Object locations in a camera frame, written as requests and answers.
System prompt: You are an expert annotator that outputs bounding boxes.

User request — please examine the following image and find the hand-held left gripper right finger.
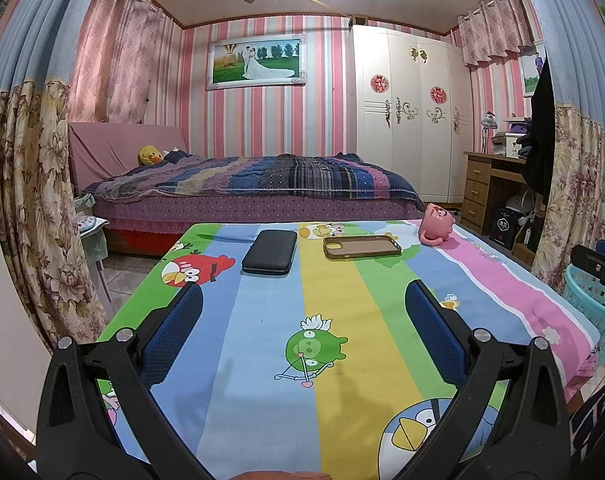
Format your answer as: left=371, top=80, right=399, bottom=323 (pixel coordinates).
left=405, top=280, right=571, bottom=480

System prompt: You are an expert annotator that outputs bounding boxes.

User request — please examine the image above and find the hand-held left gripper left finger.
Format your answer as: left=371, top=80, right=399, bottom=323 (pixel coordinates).
left=36, top=281, right=218, bottom=480

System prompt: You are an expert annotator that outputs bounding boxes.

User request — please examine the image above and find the teal plastic basket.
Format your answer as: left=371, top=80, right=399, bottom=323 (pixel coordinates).
left=564, top=264, right=605, bottom=366

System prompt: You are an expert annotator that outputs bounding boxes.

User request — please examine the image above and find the blue floral curtain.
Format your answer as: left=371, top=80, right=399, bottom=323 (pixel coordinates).
left=513, top=0, right=605, bottom=293
left=0, top=0, right=110, bottom=351

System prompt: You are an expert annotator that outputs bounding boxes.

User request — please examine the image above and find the black box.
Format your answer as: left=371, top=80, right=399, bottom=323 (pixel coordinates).
left=489, top=207, right=523, bottom=251

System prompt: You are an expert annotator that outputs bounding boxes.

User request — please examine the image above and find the white round appliance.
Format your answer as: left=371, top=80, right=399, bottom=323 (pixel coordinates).
left=505, top=192, right=533, bottom=216

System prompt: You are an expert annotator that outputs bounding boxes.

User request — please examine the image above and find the cartoon printed tablecloth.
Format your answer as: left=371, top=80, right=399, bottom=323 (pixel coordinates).
left=95, top=219, right=601, bottom=480

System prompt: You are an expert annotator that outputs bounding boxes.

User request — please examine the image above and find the pink mug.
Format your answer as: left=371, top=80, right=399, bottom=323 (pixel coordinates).
left=419, top=202, right=457, bottom=247

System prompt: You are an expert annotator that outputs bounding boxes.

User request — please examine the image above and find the black textured case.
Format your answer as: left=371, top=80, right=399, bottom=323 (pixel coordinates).
left=241, top=230, right=298, bottom=276

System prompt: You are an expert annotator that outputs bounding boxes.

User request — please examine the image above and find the pale green stool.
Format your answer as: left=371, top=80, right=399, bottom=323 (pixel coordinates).
left=74, top=195, right=114, bottom=303

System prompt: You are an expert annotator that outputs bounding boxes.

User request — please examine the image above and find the wooden desk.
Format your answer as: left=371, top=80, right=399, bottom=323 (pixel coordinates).
left=463, top=151, right=533, bottom=233

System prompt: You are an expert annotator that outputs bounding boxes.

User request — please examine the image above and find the dark hanging clothing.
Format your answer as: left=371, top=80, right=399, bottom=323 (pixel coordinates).
left=523, top=45, right=556, bottom=196

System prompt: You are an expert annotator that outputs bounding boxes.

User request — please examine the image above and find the white box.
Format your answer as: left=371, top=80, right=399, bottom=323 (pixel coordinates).
left=491, top=130, right=526, bottom=158

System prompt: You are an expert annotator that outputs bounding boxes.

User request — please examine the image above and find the striped dark cloth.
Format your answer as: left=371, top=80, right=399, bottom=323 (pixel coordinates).
left=571, top=395, right=605, bottom=461

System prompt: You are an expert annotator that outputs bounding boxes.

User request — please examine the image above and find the desk lamp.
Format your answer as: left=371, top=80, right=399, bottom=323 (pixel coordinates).
left=480, top=111, right=498, bottom=153

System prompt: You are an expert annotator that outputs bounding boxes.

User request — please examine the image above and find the white wardrobe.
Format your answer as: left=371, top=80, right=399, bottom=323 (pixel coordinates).
left=351, top=25, right=476, bottom=206

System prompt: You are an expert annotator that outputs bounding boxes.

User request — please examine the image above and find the bed with pink headboard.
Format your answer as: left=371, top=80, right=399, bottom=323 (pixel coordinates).
left=68, top=122, right=426, bottom=256

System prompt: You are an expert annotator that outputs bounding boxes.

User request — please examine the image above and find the plaid purple blanket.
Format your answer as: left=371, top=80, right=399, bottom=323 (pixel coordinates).
left=85, top=152, right=423, bottom=198

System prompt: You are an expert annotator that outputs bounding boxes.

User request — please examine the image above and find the small framed photo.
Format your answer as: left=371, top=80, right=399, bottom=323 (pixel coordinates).
left=520, top=42, right=547, bottom=97

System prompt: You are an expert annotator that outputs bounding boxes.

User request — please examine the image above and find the short pink curtain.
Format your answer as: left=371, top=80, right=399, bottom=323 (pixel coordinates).
left=457, top=0, right=533, bottom=67

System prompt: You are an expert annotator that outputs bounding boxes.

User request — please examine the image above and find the framed wedding picture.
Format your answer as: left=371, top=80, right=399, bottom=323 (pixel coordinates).
left=206, top=35, right=307, bottom=92

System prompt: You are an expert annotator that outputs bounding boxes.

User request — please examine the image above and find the long pink curtain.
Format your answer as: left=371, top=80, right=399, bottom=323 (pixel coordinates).
left=70, top=0, right=176, bottom=125

